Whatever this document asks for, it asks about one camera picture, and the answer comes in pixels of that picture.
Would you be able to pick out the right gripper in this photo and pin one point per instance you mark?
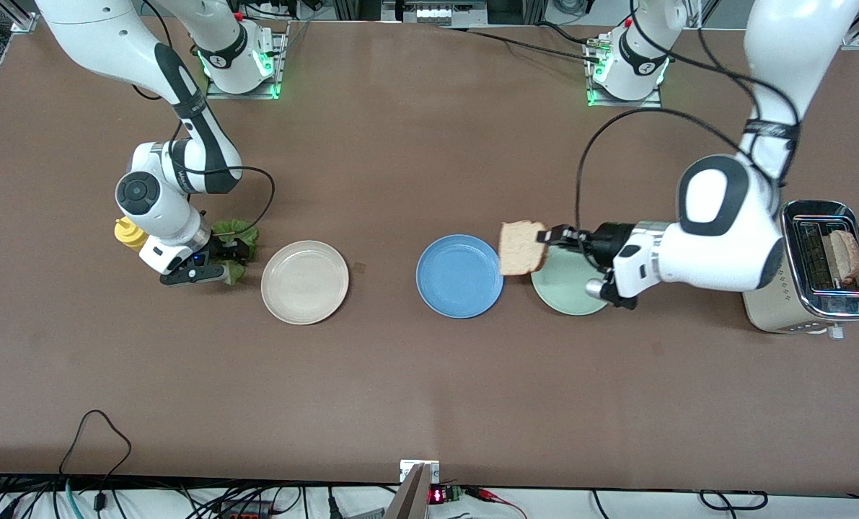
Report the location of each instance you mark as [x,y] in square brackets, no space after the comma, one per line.
[221,249]

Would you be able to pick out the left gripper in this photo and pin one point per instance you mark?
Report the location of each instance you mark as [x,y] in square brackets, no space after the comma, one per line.
[605,238]

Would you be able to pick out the green lettuce leaf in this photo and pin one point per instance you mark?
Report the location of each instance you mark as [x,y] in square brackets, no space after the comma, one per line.
[238,229]

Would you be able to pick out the toasted bread slice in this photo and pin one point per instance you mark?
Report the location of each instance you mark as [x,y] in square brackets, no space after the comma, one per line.
[519,249]
[846,256]

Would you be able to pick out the yellow mustard squeeze bottle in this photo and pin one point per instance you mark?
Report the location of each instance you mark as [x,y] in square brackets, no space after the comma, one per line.
[128,232]

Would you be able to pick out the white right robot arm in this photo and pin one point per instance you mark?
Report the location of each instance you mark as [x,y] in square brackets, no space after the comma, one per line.
[112,36]

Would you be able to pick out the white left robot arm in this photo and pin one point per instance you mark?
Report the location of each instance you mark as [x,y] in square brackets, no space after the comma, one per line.
[725,238]

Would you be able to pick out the pale green round plate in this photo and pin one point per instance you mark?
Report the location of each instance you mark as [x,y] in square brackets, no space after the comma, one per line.
[566,288]

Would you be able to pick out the beige round plate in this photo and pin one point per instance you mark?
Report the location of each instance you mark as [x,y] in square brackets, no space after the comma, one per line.
[304,282]

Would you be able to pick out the blue round plate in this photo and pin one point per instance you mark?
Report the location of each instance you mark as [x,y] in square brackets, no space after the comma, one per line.
[459,276]

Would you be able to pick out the cream and chrome toaster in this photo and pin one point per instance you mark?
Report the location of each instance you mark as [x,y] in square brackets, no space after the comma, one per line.
[804,216]

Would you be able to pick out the orange power strip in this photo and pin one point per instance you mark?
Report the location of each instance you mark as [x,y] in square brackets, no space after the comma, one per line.
[245,513]

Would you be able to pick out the small red display board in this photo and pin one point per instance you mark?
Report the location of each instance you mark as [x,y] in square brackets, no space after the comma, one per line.
[438,495]

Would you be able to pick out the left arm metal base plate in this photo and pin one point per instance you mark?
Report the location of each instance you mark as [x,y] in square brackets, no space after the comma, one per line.
[624,104]

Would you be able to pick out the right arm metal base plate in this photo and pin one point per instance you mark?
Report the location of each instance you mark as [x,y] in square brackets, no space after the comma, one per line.
[241,95]

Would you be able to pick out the white pole bracket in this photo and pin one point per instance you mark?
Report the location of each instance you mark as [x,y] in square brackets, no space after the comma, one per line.
[405,468]

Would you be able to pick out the grey metal camera pole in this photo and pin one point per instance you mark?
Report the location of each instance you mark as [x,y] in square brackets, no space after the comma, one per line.
[411,497]

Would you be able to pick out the aluminium table corner bracket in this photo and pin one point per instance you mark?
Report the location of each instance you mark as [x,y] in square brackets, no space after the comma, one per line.
[24,23]
[855,40]

